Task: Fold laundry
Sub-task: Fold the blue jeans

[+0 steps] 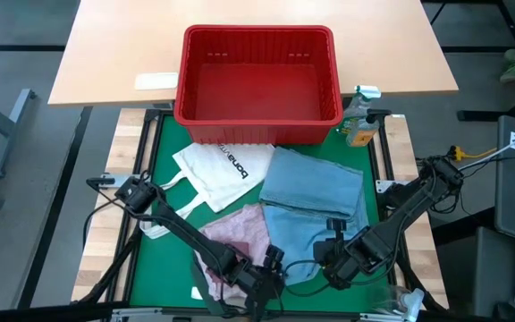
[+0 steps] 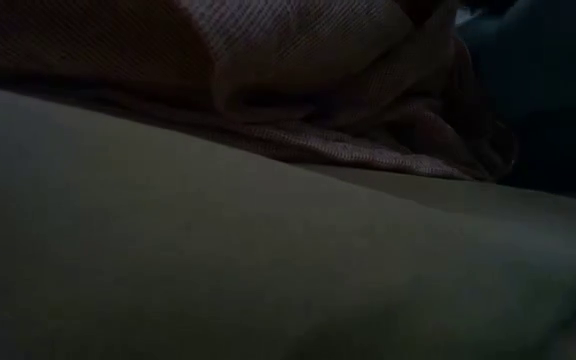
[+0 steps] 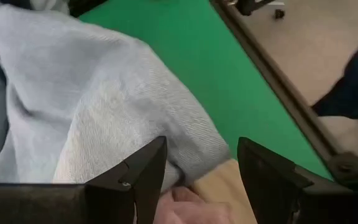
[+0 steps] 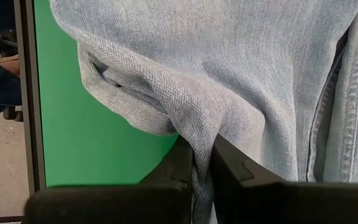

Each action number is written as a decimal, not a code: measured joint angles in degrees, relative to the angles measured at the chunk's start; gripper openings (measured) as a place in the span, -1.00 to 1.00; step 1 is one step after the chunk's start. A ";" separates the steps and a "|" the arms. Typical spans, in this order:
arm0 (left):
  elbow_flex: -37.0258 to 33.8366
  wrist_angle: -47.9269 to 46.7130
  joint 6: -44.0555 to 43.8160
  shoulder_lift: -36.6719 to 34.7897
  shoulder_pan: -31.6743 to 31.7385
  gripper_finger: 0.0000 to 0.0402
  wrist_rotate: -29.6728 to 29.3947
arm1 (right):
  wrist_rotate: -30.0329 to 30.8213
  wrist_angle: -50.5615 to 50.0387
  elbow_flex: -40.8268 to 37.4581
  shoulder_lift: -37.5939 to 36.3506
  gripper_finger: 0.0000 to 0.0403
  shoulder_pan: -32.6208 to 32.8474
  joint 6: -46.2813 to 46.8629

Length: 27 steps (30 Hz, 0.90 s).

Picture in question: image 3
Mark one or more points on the blue denim garment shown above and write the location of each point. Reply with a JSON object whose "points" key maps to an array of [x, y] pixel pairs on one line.
{"points": [[89, 93]]}

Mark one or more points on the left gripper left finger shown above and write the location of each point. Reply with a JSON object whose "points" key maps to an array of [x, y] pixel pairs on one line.
{"points": [[104, 203]]}

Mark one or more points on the green table mat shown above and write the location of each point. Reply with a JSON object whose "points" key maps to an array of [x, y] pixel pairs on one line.
{"points": [[222, 77]]}

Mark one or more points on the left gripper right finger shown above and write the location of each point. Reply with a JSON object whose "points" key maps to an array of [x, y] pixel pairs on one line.
{"points": [[291, 199]]}

